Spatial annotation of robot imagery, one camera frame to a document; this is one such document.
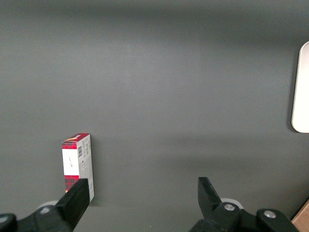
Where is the white plastic tray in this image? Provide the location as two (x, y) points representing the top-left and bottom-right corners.
(291, 40), (309, 133)

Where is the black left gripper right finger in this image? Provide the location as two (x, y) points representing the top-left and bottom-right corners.
(188, 176), (300, 232)

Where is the red plaid cardboard box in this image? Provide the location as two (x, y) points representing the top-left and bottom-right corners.
(61, 133), (95, 203)

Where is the light wooden drawer cabinet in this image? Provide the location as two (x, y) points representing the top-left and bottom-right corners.
(291, 197), (309, 232)

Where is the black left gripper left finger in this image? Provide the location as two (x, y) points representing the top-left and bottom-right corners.
(0, 178), (90, 232)

